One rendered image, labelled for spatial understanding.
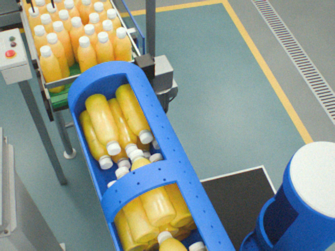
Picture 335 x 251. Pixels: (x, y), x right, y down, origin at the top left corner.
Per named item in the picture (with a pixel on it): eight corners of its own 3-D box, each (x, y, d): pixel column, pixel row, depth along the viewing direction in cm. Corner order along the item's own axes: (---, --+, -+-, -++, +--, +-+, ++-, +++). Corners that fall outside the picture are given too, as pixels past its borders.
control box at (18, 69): (7, 85, 143) (-2, 66, 135) (0, 52, 155) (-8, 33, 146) (32, 78, 146) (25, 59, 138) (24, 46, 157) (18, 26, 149)
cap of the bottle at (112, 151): (104, 147, 113) (106, 152, 112) (115, 141, 113) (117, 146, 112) (110, 152, 116) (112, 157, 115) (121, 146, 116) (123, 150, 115)
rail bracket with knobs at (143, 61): (135, 86, 158) (134, 69, 150) (130, 75, 162) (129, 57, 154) (157, 80, 160) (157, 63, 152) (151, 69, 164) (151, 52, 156)
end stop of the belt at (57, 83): (47, 89, 149) (45, 84, 147) (46, 88, 150) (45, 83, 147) (141, 64, 159) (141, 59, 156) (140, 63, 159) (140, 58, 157)
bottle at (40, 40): (52, 58, 167) (42, 22, 151) (62, 67, 164) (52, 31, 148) (38, 67, 164) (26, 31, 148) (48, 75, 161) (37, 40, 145)
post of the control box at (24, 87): (60, 184, 229) (12, 69, 149) (58, 179, 231) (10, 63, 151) (66, 182, 229) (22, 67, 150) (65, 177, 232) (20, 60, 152)
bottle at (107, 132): (80, 101, 123) (97, 149, 112) (99, 89, 122) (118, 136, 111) (91, 111, 129) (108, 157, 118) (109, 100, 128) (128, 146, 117)
